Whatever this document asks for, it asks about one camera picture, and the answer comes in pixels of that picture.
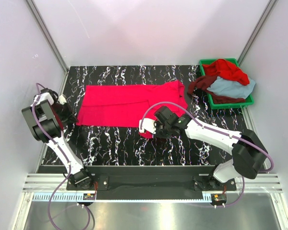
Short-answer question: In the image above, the orange connector board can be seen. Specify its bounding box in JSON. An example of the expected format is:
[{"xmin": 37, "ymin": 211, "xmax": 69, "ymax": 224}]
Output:
[
  {"xmin": 83, "ymin": 193, "xmax": 96, "ymax": 200},
  {"xmin": 212, "ymin": 193, "xmax": 227, "ymax": 203}
]

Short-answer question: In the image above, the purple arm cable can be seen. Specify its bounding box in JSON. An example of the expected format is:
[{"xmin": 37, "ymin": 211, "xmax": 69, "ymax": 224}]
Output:
[
  {"xmin": 31, "ymin": 83, "xmax": 95, "ymax": 228},
  {"xmin": 138, "ymin": 102, "xmax": 275, "ymax": 207}
]

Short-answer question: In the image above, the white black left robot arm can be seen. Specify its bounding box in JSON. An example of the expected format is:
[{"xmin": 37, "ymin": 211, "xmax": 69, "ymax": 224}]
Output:
[{"xmin": 22, "ymin": 88, "xmax": 93, "ymax": 190}]

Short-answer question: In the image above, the aluminium corner post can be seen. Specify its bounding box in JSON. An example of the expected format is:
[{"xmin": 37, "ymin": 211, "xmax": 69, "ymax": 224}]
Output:
[
  {"xmin": 238, "ymin": 0, "xmax": 278, "ymax": 65},
  {"xmin": 24, "ymin": 0, "xmax": 69, "ymax": 73}
]

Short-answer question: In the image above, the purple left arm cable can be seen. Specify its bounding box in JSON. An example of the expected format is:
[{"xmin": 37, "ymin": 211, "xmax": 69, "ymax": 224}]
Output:
[{"xmin": 31, "ymin": 83, "xmax": 95, "ymax": 228}]

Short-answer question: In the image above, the maroon t shirt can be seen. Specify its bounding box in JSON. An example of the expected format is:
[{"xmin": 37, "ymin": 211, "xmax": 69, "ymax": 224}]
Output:
[{"xmin": 187, "ymin": 76, "xmax": 245, "ymax": 104}]

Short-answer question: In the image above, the left orange connector board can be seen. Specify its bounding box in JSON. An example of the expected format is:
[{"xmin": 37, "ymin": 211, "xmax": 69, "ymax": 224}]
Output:
[{"xmin": 83, "ymin": 193, "xmax": 96, "ymax": 200}]

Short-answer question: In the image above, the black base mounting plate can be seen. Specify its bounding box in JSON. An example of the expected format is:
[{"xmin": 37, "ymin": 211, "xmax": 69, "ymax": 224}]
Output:
[{"xmin": 65, "ymin": 166, "xmax": 236, "ymax": 192}]

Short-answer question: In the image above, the aluminium front frame rail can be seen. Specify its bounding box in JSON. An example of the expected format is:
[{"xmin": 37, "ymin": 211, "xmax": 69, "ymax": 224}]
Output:
[{"xmin": 23, "ymin": 173, "xmax": 283, "ymax": 193}]

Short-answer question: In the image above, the pink t shirt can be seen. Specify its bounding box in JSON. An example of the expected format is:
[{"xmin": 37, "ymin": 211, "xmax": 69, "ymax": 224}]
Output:
[{"xmin": 77, "ymin": 80, "xmax": 188, "ymax": 128}]

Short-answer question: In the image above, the left aluminium corner post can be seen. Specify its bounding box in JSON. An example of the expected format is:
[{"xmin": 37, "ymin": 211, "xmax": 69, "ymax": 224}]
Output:
[{"xmin": 24, "ymin": 0, "xmax": 69, "ymax": 73}]

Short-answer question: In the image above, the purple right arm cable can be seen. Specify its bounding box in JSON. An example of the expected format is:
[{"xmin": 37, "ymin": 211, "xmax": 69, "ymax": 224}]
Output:
[{"xmin": 138, "ymin": 102, "xmax": 275, "ymax": 207}]

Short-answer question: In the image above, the green plastic bin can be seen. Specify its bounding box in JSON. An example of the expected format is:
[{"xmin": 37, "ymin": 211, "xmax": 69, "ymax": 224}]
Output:
[{"xmin": 199, "ymin": 58, "xmax": 255, "ymax": 110}]

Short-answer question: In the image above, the right orange connector board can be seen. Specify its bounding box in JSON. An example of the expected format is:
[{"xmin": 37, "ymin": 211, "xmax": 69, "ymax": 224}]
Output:
[{"xmin": 212, "ymin": 193, "xmax": 227, "ymax": 203}]

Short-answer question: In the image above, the light blue t shirt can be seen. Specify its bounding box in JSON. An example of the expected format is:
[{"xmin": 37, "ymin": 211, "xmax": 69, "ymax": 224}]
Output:
[{"xmin": 207, "ymin": 76, "xmax": 256, "ymax": 99}]

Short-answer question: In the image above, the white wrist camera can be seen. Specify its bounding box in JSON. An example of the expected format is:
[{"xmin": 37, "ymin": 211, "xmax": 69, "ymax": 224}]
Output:
[
  {"xmin": 58, "ymin": 94, "xmax": 67, "ymax": 105},
  {"xmin": 139, "ymin": 118, "xmax": 156, "ymax": 134}
]

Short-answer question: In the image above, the red t shirt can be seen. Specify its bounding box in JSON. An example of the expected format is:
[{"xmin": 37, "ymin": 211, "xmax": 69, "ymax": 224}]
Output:
[{"xmin": 202, "ymin": 59, "xmax": 250, "ymax": 86}]

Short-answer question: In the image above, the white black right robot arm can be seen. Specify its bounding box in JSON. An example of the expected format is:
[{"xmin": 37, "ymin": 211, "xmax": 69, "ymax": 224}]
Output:
[{"xmin": 154, "ymin": 106, "xmax": 267, "ymax": 191}]

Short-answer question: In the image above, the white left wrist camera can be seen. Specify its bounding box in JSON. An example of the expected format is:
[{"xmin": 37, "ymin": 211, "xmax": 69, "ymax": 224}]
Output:
[{"xmin": 58, "ymin": 94, "xmax": 67, "ymax": 105}]

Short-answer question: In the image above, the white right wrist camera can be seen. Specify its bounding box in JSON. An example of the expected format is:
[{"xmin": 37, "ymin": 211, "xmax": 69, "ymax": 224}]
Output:
[{"xmin": 139, "ymin": 118, "xmax": 156, "ymax": 134}]

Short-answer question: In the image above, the right aluminium corner post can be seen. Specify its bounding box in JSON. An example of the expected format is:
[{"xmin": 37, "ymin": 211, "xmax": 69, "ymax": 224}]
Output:
[{"xmin": 238, "ymin": 0, "xmax": 278, "ymax": 65}]

